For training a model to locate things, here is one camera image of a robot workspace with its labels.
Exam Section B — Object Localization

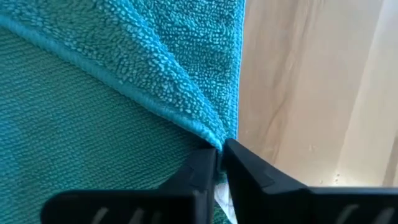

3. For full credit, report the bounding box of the teal microfiber towel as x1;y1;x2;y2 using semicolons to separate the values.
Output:
0;0;246;224

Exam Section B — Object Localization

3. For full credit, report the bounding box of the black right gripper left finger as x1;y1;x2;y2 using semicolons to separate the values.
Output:
40;147;218;224

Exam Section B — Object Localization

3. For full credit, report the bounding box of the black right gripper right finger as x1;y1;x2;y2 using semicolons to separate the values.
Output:
223;138;398;224

